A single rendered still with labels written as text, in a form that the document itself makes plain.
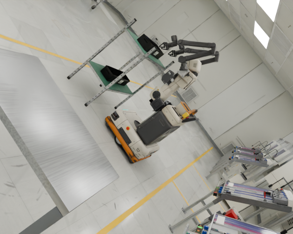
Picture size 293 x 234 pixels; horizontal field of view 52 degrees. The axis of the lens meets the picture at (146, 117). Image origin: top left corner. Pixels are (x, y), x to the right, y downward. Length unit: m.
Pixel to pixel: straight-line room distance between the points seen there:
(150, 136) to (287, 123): 7.72
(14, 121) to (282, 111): 10.15
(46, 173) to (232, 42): 10.37
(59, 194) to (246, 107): 10.00
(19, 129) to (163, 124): 2.64
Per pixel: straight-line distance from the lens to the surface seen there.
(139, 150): 3.63
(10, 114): 1.11
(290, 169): 6.80
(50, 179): 1.04
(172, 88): 3.76
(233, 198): 3.53
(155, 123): 3.59
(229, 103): 10.82
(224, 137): 10.83
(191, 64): 3.72
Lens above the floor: 1.39
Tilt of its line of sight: 14 degrees down
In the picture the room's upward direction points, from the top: 53 degrees clockwise
